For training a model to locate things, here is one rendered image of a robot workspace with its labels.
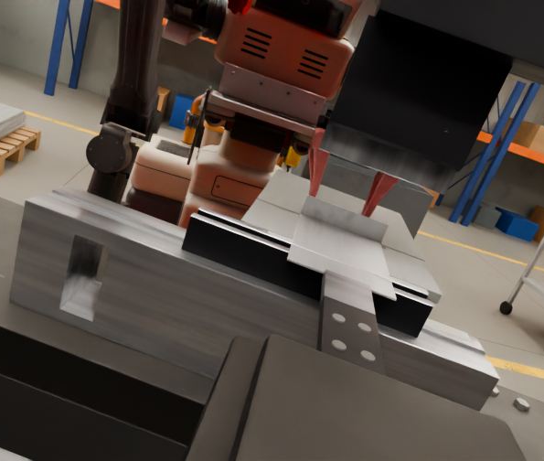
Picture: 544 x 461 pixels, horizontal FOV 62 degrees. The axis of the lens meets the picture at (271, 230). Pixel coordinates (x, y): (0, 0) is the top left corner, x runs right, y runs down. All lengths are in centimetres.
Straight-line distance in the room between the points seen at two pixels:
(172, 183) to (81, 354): 96
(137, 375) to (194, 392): 5
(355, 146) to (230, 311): 16
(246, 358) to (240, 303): 18
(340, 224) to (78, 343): 26
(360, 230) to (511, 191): 805
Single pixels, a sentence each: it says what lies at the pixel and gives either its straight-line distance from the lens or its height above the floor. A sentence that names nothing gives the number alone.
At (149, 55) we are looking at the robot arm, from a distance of 68.
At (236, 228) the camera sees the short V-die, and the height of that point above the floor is 100.
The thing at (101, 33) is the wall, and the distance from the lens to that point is 694.
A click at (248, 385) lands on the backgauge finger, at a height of 102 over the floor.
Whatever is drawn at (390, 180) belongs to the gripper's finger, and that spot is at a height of 106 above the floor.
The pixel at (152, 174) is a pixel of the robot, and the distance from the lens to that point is 132.
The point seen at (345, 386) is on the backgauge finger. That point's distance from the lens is 17.
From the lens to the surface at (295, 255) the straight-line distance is 35.
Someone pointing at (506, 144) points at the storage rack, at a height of 120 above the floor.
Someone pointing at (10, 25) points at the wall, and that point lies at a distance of 728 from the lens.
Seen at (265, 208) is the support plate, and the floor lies 100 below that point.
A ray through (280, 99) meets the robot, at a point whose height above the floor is 107.
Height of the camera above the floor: 112
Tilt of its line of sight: 19 degrees down
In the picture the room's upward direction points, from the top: 20 degrees clockwise
